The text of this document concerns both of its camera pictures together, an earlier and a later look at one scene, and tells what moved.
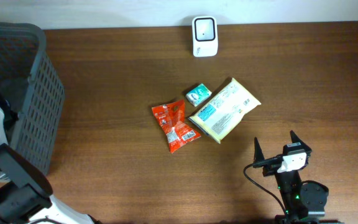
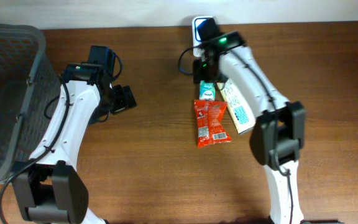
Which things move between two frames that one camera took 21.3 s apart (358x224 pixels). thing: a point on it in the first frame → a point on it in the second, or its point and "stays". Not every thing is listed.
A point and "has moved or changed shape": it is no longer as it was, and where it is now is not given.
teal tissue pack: [198, 94] → [206, 91]
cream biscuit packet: [222, 113] has moved or changed shape
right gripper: [272, 162] → [202, 72]
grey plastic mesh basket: [14, 66] stays
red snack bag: [172, 119] → [211, 126]
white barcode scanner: [205, 36] stays
